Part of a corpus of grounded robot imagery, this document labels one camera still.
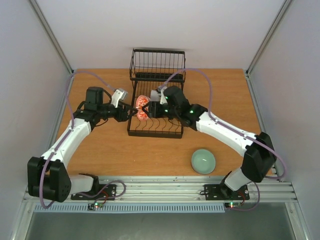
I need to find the red patterned bowl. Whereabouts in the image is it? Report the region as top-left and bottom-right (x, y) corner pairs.
(135, 95), (150, 121)

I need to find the black wire dish rack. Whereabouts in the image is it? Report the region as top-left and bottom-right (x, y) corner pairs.
(127, 48), (186, 139)

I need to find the pale green celadon bowl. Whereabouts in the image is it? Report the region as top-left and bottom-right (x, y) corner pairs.
(191, 149), (216, 175)

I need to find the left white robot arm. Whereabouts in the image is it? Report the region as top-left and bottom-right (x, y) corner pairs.
(27, 86), (137, 204)

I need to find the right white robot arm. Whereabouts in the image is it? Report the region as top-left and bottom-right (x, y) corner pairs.
(136, 86), (276, 200)

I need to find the left small circuit board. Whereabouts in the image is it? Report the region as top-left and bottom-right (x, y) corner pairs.
(87, 202), (104, 211)

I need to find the small circuit board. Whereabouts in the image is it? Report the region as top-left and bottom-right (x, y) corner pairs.
(224, 201), (244, 209)
(87, 202), (104, 211)

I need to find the right small circuit board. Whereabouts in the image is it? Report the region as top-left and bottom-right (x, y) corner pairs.
(224, 201), (244, 209)

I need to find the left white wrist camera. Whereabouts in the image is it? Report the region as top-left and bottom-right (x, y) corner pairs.
(111, 88), (128, 108)

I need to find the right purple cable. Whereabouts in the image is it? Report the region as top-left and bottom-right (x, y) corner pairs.
(162, 68), (286, 213)

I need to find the purple cable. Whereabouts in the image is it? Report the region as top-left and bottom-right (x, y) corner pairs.
(162, 68), (286, 213)
(39, 70), (126, 209)

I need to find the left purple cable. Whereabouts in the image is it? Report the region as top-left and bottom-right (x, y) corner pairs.
(39, 70), (126, 209)

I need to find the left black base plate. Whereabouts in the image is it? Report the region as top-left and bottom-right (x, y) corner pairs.
(70, 184), (117, 201)

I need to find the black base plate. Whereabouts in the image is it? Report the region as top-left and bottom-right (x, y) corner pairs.
(200, 184), (250, 201)
(70, 184), (117, 201)

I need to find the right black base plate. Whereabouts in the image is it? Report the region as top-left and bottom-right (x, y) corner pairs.
(200, 184), (250, 201)

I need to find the left aluminium corner post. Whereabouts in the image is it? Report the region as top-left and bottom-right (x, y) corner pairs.
(28, 0), (74, 74)

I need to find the aluminium corner post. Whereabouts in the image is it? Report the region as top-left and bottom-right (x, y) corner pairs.
(28, 0), (74, 74)
(245, 0), (294, 78)

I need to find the grey slotted cable duct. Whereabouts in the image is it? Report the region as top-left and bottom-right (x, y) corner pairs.
(33, 202), (225, 214)

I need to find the aluminium front rail frame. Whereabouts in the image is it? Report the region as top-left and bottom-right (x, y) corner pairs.
(22, 174), (298, 204)

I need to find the right aluminium corner post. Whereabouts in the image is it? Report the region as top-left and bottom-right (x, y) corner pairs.
(245, 0), (294, 78)

